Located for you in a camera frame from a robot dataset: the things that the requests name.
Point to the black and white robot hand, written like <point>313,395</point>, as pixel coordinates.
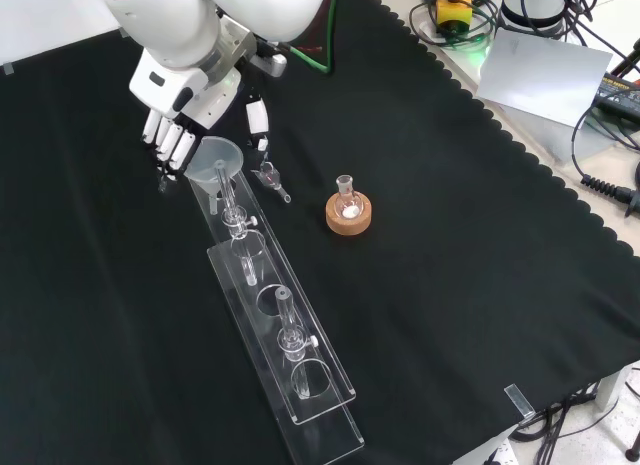
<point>185,97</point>

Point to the clear plastic funnel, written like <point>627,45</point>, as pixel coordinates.
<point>215,162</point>

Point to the clear glass weighing funnel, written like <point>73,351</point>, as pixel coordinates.
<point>272,181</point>

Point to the clear acrylic funnel stand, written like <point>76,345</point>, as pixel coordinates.
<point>275,300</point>

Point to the round-bottom glass flask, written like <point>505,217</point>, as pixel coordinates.
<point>347,201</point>

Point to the black cloth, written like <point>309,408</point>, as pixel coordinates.
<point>320,265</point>

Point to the yellow stop button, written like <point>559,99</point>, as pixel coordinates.
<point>452,12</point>

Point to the pale grey board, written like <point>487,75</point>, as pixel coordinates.
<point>542,80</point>

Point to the black power adapter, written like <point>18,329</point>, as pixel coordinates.
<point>620,92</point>

